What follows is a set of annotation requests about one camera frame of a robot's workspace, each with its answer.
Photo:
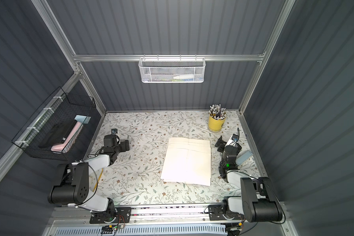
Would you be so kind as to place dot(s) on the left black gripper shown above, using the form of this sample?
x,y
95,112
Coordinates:
x,y
121,145

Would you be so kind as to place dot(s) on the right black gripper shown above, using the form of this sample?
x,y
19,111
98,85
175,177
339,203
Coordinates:
x,y
223,144

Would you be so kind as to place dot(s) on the yellow framed box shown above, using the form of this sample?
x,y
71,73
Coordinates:
x,y
94,179

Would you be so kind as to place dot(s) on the light blue sticky notes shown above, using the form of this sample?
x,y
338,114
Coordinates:
x,y
82,119

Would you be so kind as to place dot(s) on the light blue phone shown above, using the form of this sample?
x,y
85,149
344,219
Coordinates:
x,y
243,156

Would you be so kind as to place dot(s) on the black pouch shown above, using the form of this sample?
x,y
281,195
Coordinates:
x,y
58,134

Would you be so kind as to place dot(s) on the white wire mesh basket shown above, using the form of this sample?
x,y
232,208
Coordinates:
x,y
159,71

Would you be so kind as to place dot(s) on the bundle of pencils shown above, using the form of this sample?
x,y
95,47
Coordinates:
x,y
217,112

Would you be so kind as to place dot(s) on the pink stapler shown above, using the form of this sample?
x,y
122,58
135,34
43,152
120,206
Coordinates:
x,y
70,140

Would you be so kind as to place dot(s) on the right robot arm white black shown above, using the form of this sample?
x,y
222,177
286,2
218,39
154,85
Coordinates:
x,y
257,202

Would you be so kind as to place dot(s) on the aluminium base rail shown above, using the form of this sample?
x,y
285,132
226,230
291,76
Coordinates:
x,y
148,214

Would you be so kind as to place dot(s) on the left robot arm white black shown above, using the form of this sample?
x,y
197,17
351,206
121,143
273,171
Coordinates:
x,y
70,187

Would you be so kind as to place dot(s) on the black wire wall basket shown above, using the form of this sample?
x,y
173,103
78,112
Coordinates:
x,y
63,107

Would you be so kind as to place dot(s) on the cream lined notebook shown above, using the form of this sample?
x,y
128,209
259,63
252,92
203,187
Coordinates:
x,y
187,161

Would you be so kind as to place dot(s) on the white tube in basket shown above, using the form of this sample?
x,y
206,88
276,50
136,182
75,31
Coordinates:
x,y
184,77

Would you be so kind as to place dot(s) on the yellow pencil cup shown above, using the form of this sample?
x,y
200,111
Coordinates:
x,y
215,125

